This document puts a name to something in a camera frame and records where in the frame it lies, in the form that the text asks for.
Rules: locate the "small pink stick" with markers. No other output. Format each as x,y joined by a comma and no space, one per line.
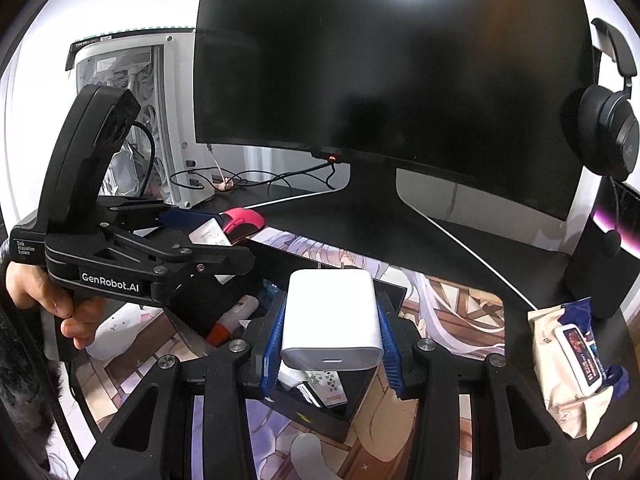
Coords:
607,447

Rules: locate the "white computer case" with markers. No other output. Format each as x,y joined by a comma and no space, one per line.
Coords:
175,110

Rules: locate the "black box container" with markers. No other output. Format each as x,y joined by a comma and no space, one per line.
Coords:
350,395

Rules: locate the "person's left hand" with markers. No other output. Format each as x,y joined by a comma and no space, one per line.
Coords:
40,290

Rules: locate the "black curved monitor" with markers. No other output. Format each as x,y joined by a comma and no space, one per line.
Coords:
400,85

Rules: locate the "white cat wrist rest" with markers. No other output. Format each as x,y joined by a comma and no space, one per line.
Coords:
120,330

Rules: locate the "white power adapter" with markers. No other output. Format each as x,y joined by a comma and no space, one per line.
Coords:
330,320

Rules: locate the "white green medicine box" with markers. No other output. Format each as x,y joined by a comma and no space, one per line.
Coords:
327,390

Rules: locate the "printed desk mat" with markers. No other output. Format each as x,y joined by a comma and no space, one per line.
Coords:
450,320

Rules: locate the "white square charger box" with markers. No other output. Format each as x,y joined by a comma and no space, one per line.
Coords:
210,234

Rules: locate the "wet wipes pack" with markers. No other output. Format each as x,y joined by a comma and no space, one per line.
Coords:
555,360

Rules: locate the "black headphones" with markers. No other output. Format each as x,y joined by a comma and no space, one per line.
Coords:
605,130

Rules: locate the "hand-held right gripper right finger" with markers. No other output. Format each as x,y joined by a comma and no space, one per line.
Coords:
390,350

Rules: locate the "person's left forearm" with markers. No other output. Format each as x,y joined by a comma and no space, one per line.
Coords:
25,410

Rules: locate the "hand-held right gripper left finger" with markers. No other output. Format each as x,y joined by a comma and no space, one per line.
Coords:
272,340

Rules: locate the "red black computer mouse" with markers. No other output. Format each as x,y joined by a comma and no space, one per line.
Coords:
242,220

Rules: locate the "glue bottle with orange cap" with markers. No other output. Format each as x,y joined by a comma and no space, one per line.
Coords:
240,310

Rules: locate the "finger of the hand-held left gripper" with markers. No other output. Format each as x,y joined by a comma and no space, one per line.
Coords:
185,217
220,260

